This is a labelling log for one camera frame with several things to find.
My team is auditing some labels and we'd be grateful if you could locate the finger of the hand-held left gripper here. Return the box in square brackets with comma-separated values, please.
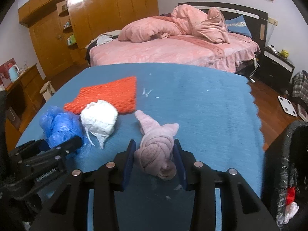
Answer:
[8, 140, 46, 160]
[43, 135, 83, 164]

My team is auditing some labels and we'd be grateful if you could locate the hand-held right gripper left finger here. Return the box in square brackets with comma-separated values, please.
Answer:
[31, 140, 136, 231]

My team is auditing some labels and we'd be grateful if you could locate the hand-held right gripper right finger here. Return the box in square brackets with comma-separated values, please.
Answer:
[173, 138, 275, 231]

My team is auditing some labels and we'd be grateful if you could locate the blue plastic bag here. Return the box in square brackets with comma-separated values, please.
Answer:
[40, 105, 90, 158]

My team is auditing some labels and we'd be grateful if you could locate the pink knotted cloth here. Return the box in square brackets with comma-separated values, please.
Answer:
[134, 110, 180, 180]

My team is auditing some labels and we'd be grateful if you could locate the black lined trash bin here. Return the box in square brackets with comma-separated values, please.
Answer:
[262, 120, 308, 231]

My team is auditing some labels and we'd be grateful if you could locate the red cloth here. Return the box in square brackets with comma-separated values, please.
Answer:
[286, 186, 296, 205]

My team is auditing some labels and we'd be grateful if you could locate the paper bag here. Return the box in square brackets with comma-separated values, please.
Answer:
[7, 107, 21, 131]

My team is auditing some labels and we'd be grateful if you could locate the white crumpled plastic bag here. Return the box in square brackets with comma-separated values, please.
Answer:
[80, 100, 119, 150]

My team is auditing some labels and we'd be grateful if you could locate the small white stool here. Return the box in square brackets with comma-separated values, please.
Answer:
[39, 80, 56, 101]

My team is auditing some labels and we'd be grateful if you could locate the blue felt tablecloth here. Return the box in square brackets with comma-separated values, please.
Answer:
[15, 63, 265, 231]

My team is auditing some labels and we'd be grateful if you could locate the orange knitted cloth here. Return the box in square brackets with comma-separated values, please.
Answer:
[64, 76, 137, 114]

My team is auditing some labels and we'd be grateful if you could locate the wooden sideboard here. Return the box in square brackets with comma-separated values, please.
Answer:
[0, 64, 46, 147]

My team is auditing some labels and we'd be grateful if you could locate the light blue kettle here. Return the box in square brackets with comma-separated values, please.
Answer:
[8, 64, 20, 82]

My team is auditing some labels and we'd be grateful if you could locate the red carton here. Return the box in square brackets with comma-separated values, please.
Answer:
[0, 58, 16, 87]

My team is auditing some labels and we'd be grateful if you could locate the wooden door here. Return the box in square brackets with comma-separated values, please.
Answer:
[29, 14, 74, 77]

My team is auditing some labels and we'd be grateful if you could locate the white garment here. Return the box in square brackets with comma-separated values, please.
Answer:
[96, 35, 113, 46]

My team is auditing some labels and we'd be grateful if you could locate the bed with pink sheet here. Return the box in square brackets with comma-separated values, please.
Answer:
[89, 35, 261, 74]

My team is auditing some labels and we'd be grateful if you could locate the white crumpled paper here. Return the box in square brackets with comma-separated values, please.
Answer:
[283, 202, 300, 223]

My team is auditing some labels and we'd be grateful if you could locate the white bathroom scale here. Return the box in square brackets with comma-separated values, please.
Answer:
[278, 96, 299, 118]

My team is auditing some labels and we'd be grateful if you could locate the dark nightstand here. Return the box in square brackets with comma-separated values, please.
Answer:
[255, 46, 295, 94]

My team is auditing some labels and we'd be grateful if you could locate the pink quilt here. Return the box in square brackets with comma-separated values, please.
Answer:
[118, 4, 230, 44]

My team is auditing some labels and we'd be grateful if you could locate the wooden wardrobe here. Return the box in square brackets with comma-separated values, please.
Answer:
[18, 0, 160, 77]

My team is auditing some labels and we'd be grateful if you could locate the plaid bag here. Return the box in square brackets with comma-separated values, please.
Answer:
[291, 70, 308, 99]

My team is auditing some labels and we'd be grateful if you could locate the blue pillow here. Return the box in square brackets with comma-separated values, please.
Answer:
[226, 14, 253, 38]

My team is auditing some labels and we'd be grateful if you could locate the dark wooden headboard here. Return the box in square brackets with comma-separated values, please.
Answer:
[178, 2, 268, 47]

